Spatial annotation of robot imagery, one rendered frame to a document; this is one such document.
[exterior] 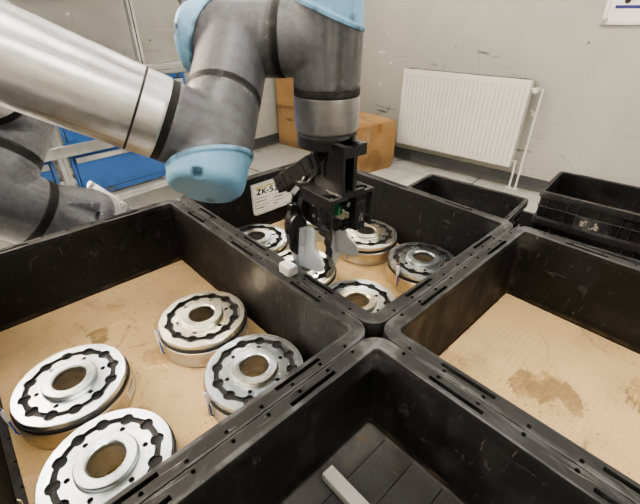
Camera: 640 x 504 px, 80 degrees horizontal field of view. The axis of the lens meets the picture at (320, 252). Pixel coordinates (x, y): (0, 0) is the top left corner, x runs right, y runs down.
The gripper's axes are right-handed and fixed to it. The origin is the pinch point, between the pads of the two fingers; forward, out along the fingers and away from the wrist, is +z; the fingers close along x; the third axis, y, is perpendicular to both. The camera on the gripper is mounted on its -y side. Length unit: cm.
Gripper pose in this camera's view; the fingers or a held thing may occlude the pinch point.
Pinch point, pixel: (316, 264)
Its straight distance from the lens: 57.8
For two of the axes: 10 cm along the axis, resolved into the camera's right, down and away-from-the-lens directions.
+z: 0.0, 8.5, 5.3
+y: 6.3, 4.1, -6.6
